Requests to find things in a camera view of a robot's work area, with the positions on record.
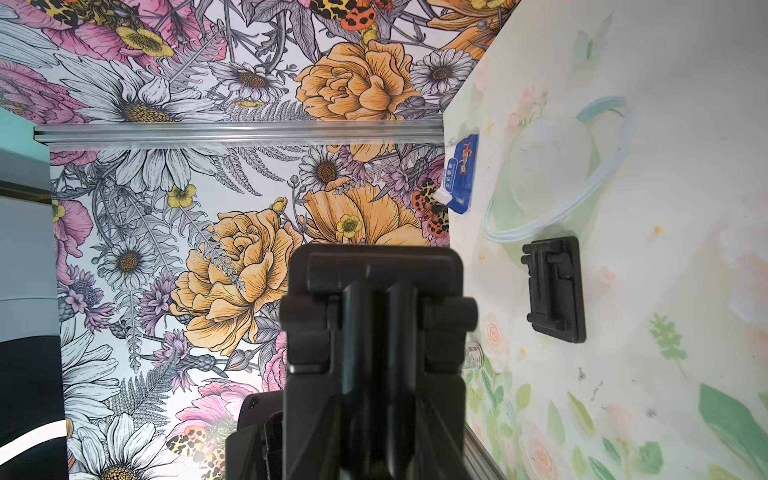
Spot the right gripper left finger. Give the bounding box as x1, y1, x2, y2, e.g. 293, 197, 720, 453
280, 282, 347, 479

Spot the blue white packet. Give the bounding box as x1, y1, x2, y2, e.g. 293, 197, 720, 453
434, 132, 479, 215

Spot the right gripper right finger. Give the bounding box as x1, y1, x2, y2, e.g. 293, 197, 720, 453
389, 282, 478, 479

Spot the phone stand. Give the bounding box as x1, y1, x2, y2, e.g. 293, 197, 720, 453
280, 245, 478, 479
521, 236, 587, 344

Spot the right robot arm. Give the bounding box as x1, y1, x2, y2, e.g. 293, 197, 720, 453
226, 281, 478, 479

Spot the left aluminium post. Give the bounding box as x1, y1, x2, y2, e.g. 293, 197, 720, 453
34, 119, 444, 152

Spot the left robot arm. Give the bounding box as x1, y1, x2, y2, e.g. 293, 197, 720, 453
1, 335, 68, 479

